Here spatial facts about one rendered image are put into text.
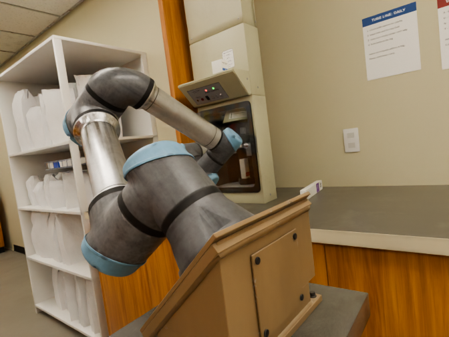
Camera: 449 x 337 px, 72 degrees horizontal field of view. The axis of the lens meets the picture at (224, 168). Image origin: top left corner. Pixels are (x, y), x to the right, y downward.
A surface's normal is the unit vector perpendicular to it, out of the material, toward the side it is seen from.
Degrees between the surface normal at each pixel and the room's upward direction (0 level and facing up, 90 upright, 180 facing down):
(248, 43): 90
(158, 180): 69
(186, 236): 63
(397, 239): 90
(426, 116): 90
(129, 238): 106
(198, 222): 50
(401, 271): 90
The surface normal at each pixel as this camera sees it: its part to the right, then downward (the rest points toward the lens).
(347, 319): -0.13, -0.99
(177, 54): 0.78, -0.05
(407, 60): -0.62, 0.14
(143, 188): -0.47, -0.07
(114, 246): -0.15, 0.23
